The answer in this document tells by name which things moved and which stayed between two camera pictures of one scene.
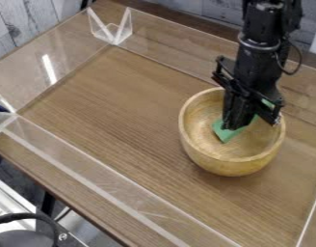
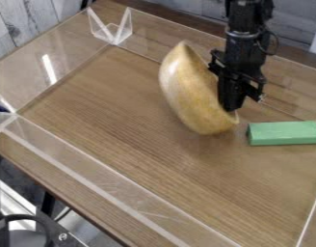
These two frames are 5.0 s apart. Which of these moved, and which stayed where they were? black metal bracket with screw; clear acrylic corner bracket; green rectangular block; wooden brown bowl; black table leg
Moved: green rectangular block; wooden brown bowl
Stayed: clear acrylic corner bracket; black metal bracket with screw; black table leg
